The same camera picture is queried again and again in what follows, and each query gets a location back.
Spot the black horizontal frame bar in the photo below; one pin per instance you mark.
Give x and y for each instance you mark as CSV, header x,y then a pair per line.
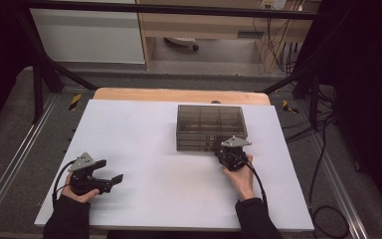
x,y
179,9

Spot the left yellow clamp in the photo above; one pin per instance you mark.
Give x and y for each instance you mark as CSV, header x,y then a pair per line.
x,y
75,101

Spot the wooden table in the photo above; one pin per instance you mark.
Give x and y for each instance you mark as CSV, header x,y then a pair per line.
x,y
179,95

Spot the smoky clear drawer box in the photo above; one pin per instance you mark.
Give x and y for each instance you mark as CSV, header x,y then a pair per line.
x,y
205,121

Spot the light wooden desk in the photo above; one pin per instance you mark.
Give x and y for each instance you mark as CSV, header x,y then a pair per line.
x,y
195,28

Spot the chair base with caster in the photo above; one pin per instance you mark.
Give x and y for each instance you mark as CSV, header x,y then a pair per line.
x,y
182,41

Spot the white power strip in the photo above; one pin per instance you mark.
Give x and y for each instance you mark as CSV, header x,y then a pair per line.
x,y
273,4

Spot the white cabinet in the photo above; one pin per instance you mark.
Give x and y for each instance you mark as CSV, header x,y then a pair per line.
x,y
86,36

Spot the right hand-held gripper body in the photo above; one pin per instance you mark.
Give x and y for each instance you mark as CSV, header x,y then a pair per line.
x,y
232,157

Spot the black metal frame stand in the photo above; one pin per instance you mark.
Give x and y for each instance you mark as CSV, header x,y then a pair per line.
x,y
314,106
38,93

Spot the person's right hand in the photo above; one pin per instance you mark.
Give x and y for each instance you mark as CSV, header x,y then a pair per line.
x,y
243,182

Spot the yellow clamp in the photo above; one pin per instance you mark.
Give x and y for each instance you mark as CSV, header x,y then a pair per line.
x,y
75,101
286,105

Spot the person's left hand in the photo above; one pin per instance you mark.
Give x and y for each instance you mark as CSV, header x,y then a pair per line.
x,y
78,198

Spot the right yellow clamp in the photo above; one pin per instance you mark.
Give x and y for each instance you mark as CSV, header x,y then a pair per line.
x,y
286,105

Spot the black curtain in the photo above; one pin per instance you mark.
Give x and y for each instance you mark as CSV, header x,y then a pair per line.
x,y
0,49
371,83

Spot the aluminium floor rail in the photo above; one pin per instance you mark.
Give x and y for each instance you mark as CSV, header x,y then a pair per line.
x,y
13,166
341,199

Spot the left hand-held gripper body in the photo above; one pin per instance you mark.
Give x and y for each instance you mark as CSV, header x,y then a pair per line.
x,y
82,181

